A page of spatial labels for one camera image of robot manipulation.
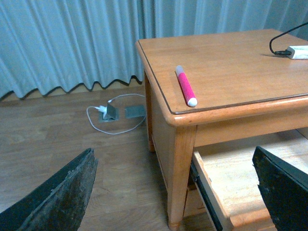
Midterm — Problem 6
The pink marker with white cap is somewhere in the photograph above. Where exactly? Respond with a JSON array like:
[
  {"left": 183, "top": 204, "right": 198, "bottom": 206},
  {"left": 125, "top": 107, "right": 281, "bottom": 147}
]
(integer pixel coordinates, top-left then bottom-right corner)
[{"left": 175, "top": 65, "right": 197, "bottom": 107}]

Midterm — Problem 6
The light green pleated curtain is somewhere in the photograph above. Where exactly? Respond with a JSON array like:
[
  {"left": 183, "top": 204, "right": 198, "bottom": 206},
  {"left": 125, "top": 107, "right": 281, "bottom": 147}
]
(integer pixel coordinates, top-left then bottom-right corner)
[{"left": 0, "top": 0, "right": 308, "bottom": 98}]

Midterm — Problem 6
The closed metal floor plate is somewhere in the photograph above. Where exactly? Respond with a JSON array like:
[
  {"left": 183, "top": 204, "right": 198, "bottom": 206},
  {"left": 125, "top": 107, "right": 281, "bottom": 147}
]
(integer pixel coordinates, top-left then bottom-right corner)
[{"left": 125, "top": 104, "right": 146, "bottom": 119}]

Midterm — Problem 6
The white power adapter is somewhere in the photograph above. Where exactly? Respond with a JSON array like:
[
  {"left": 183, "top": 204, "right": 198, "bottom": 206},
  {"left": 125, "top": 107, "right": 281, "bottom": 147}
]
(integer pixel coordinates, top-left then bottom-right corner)
[{"left": 287, "top": 45, "right": 308, "bottom": 60}]

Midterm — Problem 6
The open metal floor socket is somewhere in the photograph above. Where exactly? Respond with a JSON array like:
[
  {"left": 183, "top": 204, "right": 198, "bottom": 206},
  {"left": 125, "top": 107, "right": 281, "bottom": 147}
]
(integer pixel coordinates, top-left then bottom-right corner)
[{"left": 99, "top": 104, "right": 119, "bottom": 122}]

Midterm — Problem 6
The wooden drawer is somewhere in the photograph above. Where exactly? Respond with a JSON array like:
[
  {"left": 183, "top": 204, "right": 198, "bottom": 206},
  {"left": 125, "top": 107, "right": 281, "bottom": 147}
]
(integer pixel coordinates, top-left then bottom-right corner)
[{"left": 191, "top": 128, "right": 308, "bottom": 231}]

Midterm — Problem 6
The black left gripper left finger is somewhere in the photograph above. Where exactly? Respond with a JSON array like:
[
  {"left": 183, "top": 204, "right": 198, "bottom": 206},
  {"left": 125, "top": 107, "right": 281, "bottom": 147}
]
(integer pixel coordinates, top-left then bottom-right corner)
[{"left": 0, "top": 148, "right": 98, "bottom": 231}]

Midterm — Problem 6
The white charging cable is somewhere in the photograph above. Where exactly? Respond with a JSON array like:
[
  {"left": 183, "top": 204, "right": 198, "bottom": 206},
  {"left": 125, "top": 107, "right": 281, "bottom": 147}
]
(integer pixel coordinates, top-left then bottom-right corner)
[{"left": 86, "top": 93, "right": 146, "bottom": 135}]

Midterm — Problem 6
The black cable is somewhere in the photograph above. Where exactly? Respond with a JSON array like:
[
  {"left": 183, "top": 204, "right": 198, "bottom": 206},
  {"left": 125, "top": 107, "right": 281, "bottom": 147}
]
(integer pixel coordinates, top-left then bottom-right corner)
[{"left": 269, "top": 22, "right": 308, "bottom": 56}]

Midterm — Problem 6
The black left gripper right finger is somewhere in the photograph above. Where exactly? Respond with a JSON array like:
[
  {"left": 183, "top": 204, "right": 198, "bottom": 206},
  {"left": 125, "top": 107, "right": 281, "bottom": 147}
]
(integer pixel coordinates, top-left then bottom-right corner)
[{"left": 252, "top": 146, "right": 308, "bottom": 231}]

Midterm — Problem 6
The white charger plug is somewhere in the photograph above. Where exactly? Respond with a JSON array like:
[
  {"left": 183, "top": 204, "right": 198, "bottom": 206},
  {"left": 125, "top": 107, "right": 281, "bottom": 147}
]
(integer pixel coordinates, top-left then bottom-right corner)
[{"left": 95, "top": 105, "right": 107, "bottom": 114}]

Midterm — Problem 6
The wooden nightstand cabinet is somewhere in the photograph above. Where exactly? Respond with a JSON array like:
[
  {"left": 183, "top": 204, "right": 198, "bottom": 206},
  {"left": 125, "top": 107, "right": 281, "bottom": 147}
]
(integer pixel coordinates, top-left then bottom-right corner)
[{"left": 136, "top": 29, "right": 308, "bottom": 231}]

